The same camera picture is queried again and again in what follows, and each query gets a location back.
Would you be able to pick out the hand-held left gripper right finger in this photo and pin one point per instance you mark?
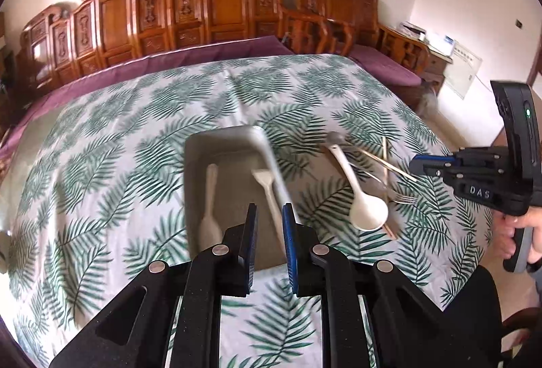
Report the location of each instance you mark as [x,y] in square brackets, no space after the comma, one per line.
[288,236]

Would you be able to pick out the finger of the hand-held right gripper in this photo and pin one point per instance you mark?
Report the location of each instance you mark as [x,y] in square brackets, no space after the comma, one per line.
[440,172]
[427,159]

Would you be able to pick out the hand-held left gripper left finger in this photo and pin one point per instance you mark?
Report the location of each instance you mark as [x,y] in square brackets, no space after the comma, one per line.
[253,232]

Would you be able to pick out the light wooden chopstick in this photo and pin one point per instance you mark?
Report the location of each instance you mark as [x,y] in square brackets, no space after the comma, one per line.
[394,169]
[385,164]

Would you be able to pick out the white ladle spoon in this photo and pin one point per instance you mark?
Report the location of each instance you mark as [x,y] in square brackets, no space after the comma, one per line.
[368,213]

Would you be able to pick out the metal tray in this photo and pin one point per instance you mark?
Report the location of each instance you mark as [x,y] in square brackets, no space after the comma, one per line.
[228,147]

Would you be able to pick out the person's right hand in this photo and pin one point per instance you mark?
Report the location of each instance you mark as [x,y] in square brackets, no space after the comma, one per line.
[504,232]

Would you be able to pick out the cream plastic fork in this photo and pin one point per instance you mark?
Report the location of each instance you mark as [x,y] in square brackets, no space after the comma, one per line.
[266,190]

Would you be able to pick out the cream plastic spoon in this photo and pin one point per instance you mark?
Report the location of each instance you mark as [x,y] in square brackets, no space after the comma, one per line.
[208,219]

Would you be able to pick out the metal fork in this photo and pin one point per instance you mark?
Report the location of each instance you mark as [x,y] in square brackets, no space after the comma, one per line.
[402,198]

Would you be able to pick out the wooden side table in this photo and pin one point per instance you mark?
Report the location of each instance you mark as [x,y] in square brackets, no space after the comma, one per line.
[436,67]

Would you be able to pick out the purple seat cushion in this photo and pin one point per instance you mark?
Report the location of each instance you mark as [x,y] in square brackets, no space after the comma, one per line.
[381,63]

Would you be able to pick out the white and blue box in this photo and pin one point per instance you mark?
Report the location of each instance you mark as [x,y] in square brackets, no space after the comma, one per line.
[442,42]

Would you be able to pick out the leaf print tablecloth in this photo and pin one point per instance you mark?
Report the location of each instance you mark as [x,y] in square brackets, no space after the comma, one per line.
[127,181]

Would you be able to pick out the person's black clothing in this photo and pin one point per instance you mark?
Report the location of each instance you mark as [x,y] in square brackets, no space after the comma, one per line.
[478,308]

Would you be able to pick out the reddish wooden chair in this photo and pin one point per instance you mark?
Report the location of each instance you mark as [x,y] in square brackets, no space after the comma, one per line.
[523,321]

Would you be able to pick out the purple cloth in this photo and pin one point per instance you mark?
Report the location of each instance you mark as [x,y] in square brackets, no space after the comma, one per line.
[127,71]

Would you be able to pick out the carved wooden bench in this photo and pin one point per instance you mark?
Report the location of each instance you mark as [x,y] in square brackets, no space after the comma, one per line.
[114,20]

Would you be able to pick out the wall socket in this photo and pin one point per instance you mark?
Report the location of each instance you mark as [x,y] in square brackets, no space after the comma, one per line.
[518,24]

